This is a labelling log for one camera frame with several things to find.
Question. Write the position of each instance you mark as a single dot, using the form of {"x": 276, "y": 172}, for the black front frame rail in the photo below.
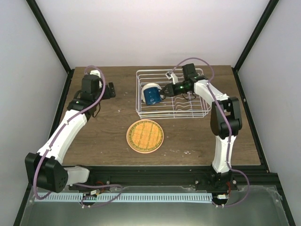
{"x": 202, "y": 177}

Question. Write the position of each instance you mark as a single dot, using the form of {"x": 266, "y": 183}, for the light blue slotted cable duct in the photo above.
{"x": 132, "y": 197}

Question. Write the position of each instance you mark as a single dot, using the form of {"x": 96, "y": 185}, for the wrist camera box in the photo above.
{"x": 172, "y": 76}
{"x": 95, "y": 72}

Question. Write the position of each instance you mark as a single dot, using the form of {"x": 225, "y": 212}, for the blue mug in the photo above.
{"x": 151, "y": 95}

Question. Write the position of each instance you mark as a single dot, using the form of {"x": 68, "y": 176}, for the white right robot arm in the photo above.
{"x": 226, "y": 120}

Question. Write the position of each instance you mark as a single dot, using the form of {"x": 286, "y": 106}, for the black frame post left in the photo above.
{"x": 48, "y": 33}

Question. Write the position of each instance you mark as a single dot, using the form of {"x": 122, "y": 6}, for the black frame post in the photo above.
{"x": 48, "y": 33}
{"x": 256, "y": 33}

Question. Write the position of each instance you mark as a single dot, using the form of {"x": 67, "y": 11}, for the black frame post right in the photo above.
{"x": 256, "y": 33}

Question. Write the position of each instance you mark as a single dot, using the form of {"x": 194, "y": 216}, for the orange woven pattern plate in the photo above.
{"x": 145, "y": 136}

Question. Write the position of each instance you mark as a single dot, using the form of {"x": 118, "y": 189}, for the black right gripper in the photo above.
{"x": 171, "y": 92}

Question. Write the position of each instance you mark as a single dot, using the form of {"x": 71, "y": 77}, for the white scalloped bowl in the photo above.
{"x": 148, "y": 86}

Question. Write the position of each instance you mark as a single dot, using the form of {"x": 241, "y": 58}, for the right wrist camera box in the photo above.
{"x": 172, "y": 76}

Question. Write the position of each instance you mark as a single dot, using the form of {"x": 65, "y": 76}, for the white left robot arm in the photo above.
{"x": 45, "y": 167}

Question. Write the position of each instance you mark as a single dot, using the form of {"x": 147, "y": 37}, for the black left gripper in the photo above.
{"x": 111, "y": 90}

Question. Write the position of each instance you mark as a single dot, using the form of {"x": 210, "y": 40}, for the white wire dish rack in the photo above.
{"x": 186, "y": 105}

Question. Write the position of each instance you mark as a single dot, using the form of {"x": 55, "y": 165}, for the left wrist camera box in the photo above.
{"x": 95, "y": 72}

